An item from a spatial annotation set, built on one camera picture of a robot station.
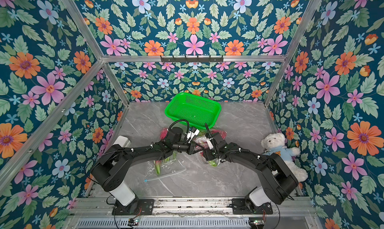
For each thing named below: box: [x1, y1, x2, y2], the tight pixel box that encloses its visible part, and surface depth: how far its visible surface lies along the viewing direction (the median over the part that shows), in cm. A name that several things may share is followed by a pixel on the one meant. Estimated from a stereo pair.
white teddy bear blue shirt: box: [260, 132, 309, 182], surface depth 88 cm
